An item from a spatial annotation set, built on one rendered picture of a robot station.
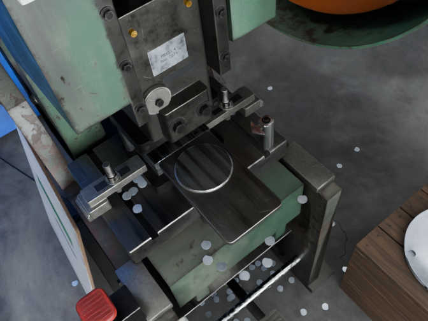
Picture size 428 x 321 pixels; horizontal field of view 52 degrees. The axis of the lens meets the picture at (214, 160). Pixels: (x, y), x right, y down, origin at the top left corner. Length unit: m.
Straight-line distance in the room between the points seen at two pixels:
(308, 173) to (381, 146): 0.93
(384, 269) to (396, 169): 0.70
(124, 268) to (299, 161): 0.49
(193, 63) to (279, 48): 1.59
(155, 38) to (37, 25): 0.22
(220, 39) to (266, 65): 1.52
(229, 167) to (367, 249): 0.56
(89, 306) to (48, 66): 0.46
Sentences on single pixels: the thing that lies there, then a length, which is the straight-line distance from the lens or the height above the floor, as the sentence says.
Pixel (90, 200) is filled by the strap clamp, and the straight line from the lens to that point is 0.98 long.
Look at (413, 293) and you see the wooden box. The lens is 1.32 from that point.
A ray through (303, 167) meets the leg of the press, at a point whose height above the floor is 0.64.
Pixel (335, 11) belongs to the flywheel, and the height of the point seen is 1.01.
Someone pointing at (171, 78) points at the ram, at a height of 1.02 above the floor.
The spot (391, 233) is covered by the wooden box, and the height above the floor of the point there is 0.35.
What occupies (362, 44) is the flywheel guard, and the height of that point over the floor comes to 1.01.
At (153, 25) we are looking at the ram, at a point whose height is 1.13.
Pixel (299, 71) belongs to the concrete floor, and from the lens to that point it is 2.24.
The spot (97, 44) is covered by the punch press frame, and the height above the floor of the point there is 1.18.
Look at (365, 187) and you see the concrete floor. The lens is 1.86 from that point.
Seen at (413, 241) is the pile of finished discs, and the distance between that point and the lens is 1.37.
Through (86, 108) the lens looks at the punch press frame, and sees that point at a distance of 0.66.
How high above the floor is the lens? 1.55
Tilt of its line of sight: 54 degrees down
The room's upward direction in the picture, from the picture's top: 10 degrees counter-clockwise
